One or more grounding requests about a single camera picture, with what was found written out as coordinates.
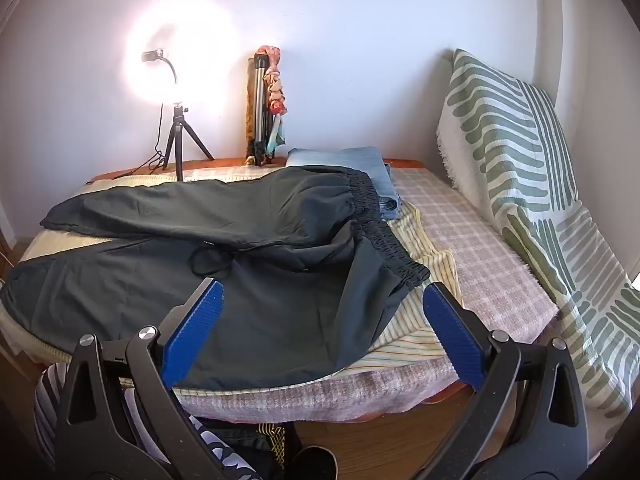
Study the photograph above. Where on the small black tripod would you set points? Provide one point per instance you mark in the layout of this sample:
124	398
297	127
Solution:
178	135

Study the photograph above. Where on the dark green pants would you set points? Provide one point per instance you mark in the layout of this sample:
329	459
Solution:
275	220

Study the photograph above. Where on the yellow striped shirt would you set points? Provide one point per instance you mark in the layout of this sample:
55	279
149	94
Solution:
400	345

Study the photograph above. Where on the pink checked blanket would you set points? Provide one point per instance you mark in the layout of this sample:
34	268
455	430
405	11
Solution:
475	240

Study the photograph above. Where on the colourful patterned scarf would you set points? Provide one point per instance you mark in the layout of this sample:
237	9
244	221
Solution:
275	80

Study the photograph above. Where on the black phone holder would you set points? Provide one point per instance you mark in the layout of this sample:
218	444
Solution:
152	55

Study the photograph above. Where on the green patterned white cushion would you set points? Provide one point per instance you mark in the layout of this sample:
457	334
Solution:
500	125

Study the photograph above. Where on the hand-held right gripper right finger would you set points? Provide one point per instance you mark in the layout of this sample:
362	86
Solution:
452	335

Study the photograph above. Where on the folded silver tripod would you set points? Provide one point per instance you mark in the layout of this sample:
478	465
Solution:
260	105

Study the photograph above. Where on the folded blue jeans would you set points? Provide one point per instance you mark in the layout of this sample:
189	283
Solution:
345	157

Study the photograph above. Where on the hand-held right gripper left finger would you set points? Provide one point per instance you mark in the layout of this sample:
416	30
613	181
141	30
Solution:
195	330

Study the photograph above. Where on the black white striped cloth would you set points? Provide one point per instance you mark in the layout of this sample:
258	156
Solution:
45	410

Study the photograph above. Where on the dark rounded object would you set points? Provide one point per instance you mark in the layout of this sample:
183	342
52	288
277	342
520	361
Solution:
320	465

